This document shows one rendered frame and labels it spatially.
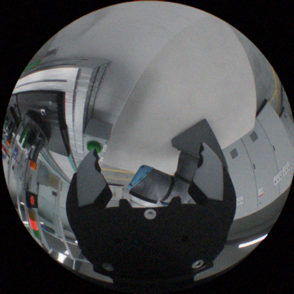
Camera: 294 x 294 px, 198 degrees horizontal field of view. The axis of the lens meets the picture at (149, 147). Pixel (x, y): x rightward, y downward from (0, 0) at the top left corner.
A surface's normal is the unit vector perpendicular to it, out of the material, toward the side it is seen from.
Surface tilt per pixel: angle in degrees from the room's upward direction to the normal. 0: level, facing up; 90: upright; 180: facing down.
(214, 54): 0
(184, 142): 90
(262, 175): 90
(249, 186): 90
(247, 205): 90
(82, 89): 0
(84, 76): 0
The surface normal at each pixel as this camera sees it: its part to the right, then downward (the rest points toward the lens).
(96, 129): 0.52, -0.50
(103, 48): 0.07, 0.84
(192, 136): -0.74, -0.32
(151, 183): 0.18, -0.35
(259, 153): -0.93, -0.14
